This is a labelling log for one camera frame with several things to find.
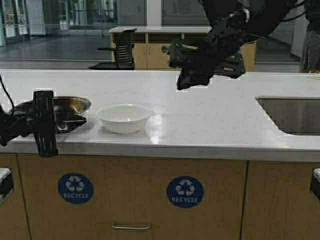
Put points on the right blue recycle sticker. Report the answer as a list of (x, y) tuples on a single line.
[(185, 192)]

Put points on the stainless steel frying pan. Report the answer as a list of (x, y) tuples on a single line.
[(68, 112)]

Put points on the black left gripper at edge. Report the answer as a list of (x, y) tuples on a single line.
[(6, 183)]

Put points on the black object at right edge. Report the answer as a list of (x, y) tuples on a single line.
[(315, 183)]

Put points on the steel island cabinet handle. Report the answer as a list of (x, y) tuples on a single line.
[(131, 227)]

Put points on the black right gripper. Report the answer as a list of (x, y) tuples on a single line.
[(215, 54)]

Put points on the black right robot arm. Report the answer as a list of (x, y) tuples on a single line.
[(232, 25)]

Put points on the stainless steel sink basin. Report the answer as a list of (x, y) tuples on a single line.
[(298, 116)]

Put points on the left blue recycle sticker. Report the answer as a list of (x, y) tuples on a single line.
[(75, 188)]

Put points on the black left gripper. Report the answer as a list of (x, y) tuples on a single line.
[(40, 122)]

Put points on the wooden island cabinet front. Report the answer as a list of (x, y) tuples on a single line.
[(243, 199)]

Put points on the background wooden counter cabinet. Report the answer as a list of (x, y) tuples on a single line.
[(151, 42)]

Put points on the black office chair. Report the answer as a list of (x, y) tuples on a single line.
[(122, 52)]

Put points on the blue recycle sticker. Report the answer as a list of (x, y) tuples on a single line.
[(75, 188), (185, 192)]

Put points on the person standing in background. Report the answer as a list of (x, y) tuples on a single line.
[(310, 58)]

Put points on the white ceramic bowl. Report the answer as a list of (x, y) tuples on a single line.
[(124, 118)]

